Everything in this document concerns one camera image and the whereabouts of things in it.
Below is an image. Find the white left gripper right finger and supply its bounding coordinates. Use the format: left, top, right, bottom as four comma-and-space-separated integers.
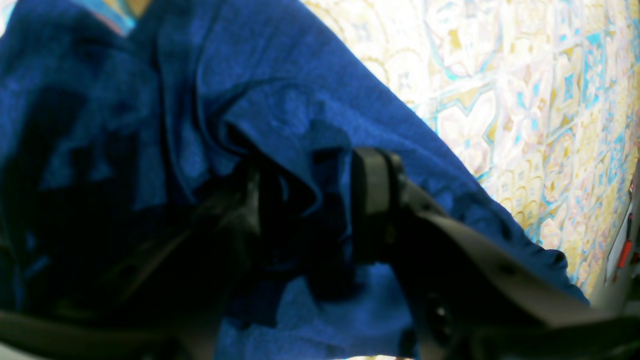
350, 148, 639, 360

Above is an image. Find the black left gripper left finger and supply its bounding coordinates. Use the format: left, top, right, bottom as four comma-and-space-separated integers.
1, 162, 262, 360

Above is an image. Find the blue long-sleeve shirt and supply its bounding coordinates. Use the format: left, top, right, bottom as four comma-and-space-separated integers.
0, 0, 591, 360

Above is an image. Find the patterned tile tablecloth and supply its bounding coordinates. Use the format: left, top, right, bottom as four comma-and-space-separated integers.
0, 0, 640, 360

